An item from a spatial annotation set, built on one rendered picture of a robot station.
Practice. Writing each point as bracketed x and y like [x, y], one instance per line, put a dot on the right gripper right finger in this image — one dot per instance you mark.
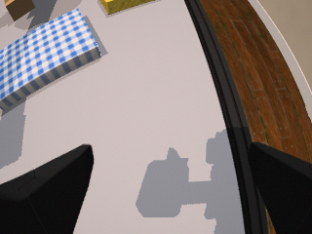
[285, 185]

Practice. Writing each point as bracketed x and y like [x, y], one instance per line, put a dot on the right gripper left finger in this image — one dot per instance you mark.
[47, 200]

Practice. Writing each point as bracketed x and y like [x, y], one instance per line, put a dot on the yellow sponge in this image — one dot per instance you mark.
[113, 6]

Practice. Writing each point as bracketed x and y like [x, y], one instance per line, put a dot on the blue and white checkered towel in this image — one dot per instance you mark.
[43, 55]

